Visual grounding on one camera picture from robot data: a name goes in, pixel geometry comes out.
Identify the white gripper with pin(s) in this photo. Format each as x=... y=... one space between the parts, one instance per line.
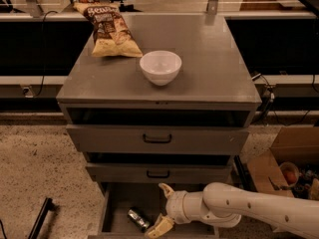
x=173 y=204

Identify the green soda can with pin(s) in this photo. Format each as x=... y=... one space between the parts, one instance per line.
x=138 y=219

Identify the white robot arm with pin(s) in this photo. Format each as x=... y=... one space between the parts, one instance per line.
x=223 y=205

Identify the grey open bottom drawer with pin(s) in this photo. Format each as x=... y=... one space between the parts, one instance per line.
x=147 y=199

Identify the grey middle drawer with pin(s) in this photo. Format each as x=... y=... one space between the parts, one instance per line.
x=156 y=173

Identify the grey metal drawer cabinet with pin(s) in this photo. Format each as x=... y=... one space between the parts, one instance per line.
x=213 y=87

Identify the grey top drawer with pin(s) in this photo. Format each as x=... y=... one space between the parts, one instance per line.
x=157 y=139

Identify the black metal bar on floor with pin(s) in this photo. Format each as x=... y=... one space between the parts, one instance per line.
x=47 y=206

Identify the clear cup with orange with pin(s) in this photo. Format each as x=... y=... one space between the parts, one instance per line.
x=290 y=172

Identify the white ceramic bowl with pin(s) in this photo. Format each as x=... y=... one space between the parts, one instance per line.
x=160 y=67

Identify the brown cardboard box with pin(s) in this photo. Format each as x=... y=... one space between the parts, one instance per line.
x=293 y=147

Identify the yellow brown chip bag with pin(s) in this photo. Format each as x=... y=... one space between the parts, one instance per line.
x=112 y=36

